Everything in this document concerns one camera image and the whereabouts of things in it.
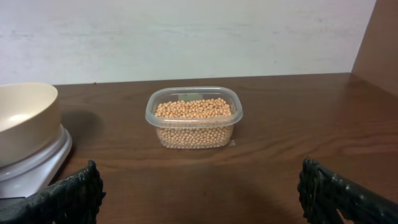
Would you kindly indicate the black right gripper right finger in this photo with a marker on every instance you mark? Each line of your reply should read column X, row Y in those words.
column 327, row 197

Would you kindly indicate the white digital kitchen scale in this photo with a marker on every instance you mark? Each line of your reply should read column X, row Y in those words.
column 34, row 173

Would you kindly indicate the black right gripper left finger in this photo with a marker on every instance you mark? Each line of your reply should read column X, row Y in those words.
column 76, row 199

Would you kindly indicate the clear plastic container of beans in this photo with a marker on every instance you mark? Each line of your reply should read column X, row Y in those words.
column 199, row 117

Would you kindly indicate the white ceramic bowl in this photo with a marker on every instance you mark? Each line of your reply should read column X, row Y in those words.
column 30, row 118

